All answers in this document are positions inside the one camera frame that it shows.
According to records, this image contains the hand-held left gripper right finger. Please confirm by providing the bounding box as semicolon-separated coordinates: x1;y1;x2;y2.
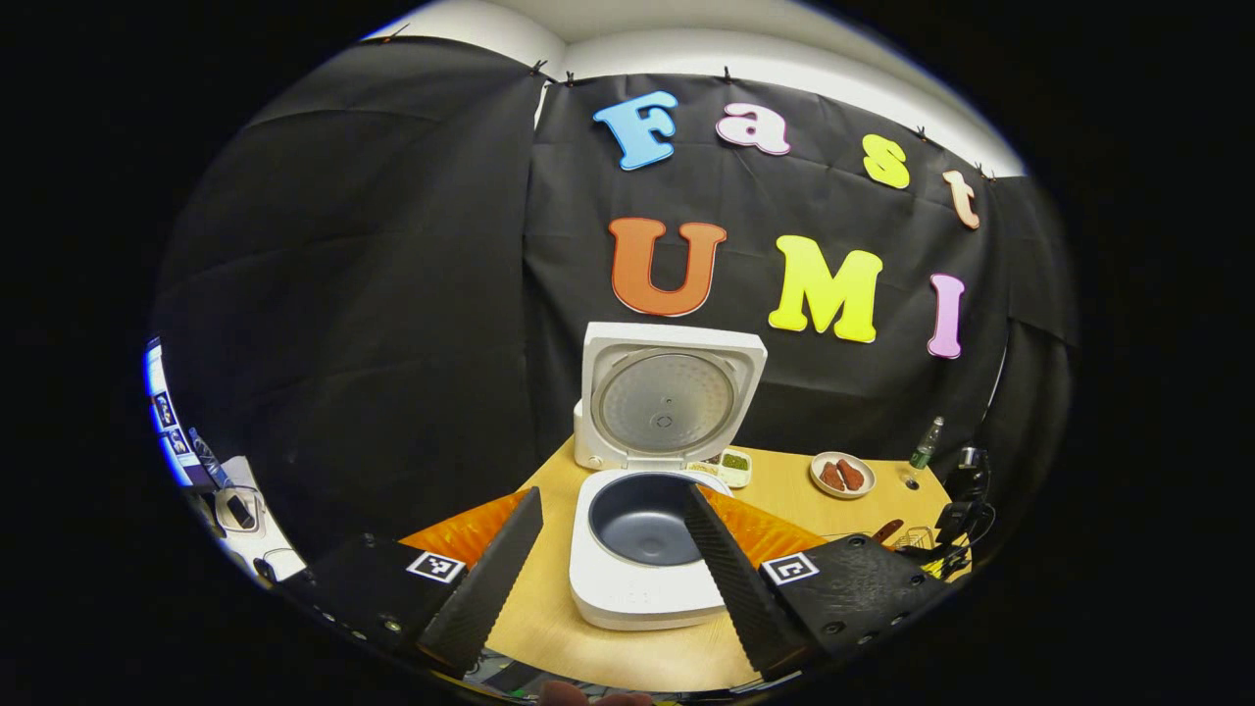
683;483;954;682

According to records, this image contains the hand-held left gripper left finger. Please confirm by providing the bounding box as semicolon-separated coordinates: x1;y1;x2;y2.
277;486;544;680

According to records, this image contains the white rice cooker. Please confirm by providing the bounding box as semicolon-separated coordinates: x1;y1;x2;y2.
569;322;770;631

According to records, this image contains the green plastic bottle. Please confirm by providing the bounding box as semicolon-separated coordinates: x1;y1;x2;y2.
909;416;946;471

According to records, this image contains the white round plate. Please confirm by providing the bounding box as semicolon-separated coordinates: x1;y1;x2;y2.
809;451;878;501

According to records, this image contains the white divided condiment dish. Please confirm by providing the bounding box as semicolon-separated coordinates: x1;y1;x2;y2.
686;447;754;490

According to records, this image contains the white side table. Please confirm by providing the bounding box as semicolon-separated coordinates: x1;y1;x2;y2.
186;455;306;585

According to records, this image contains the black backdrop cloth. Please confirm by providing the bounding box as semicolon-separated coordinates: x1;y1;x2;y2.
152;37;1079;560

